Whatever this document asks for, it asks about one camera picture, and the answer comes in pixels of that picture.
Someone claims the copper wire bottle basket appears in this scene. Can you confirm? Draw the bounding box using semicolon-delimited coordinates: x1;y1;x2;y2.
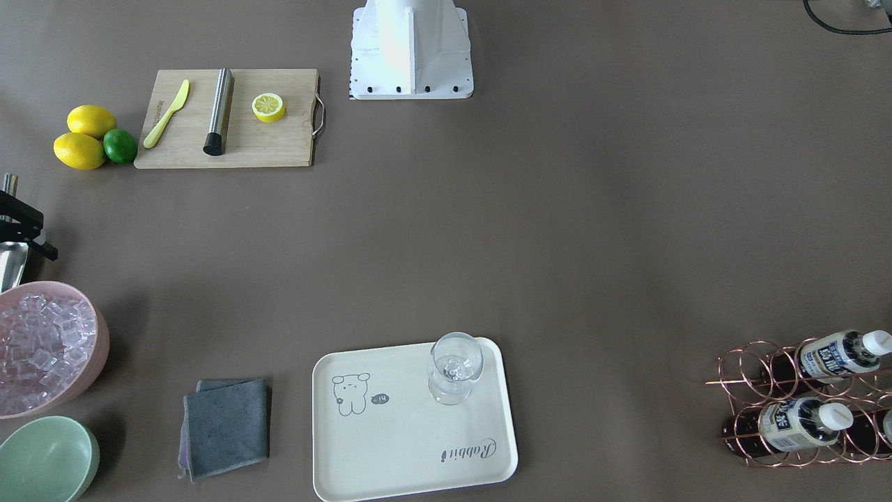
716;340;890;468

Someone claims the tea bottle white cap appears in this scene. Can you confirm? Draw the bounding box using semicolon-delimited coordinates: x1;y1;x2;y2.
722;397;854;459
845;408;891;457
760;330;891;397

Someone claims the metal ice scoop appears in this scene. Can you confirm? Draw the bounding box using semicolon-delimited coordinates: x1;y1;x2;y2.
1;174;30;292

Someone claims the yellow lemon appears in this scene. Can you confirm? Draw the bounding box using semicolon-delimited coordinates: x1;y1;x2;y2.
53;132;107;169
66;105;117;140

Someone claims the pink bowl with ice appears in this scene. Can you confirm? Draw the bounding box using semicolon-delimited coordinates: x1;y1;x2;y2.
1;282;109;419

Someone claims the green lime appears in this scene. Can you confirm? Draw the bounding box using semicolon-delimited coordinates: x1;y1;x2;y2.
102;128;138;163

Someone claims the yellow plastic knife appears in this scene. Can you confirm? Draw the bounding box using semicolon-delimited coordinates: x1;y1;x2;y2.
143;79;190;149

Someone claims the steel muddler black tip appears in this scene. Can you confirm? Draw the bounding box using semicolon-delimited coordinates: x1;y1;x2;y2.
203;68;235;156

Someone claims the green bowl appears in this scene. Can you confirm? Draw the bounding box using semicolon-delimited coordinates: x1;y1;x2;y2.
1;416;101;501

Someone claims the half lemon slice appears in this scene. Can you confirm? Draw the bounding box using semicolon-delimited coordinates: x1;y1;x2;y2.
251;92;286;123

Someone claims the bamboo cutting board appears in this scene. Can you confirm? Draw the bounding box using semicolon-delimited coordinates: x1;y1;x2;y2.
134;69;324;169

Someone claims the grey folded cloth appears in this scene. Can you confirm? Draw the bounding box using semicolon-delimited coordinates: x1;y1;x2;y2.
178;378;271;483

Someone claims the cream rabbit tray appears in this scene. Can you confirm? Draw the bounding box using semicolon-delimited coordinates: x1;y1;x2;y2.
312;337;518;501

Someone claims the clear wine glass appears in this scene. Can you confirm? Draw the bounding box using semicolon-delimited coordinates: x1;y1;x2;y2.
428;331;484;406

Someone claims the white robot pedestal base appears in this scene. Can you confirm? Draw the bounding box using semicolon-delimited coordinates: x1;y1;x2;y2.
348;1;475;100

